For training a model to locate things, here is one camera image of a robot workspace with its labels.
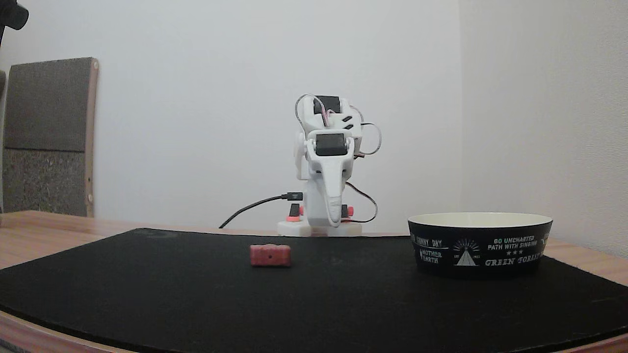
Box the black camera device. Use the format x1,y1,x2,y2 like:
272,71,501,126
0,0,29,48

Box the grey board with wooden edge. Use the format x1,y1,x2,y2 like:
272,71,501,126
2,57,99,218

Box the grey looped servo wire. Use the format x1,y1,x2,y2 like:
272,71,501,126
360,122,383,156

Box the red block toy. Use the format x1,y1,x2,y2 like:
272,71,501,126
250,244,292,268

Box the black usb cable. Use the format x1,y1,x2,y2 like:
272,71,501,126
219,193,304,229

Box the black table mat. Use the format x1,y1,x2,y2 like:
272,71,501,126
0,227,628,353

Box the red and black power wire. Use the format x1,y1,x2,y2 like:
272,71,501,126
345,181,379,224

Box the black printed paper bowl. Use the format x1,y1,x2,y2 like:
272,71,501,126
408,212,553,280

